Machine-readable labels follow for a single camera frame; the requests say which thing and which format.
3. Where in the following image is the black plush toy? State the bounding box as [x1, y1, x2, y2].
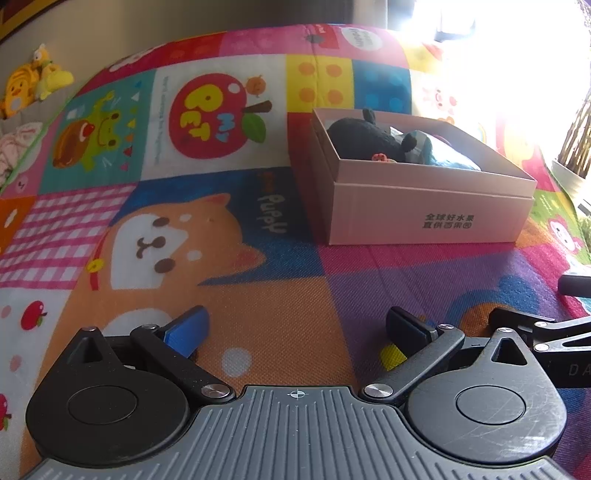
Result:
[327, 107, 432, 163]

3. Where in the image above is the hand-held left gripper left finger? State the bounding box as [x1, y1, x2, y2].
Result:
[59, 305, 235, 407]

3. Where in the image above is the yellow plush toy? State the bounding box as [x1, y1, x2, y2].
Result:
[31, 44, 75, 100]

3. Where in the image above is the colourful printed play mat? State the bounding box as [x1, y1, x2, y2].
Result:
[0, 23, 591, 480]

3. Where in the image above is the wide framed wall picture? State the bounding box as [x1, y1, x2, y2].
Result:
[0, 0, 47, 40]

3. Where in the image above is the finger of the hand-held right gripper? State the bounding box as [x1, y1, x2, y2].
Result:
[489, 307, 591, 354]
[558, 273, 591, 297]

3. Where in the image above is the pink cloth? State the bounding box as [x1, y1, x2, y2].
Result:
[0, 122, 47, 185]

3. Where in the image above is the blue tissue packet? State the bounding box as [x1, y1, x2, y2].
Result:
[416, 136, 481, 171]

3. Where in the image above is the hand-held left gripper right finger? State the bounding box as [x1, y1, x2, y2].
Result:
[361, 305, 535, 408]

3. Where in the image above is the orange striped plush toy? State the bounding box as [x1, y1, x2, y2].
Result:
[0, 64, 40, 120]

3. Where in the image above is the white planter with twigs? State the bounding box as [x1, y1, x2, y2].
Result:
[551, 92, 591, 204]

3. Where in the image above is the pink cardboard box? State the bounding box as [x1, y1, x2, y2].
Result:
[288, 107, 537, 245]

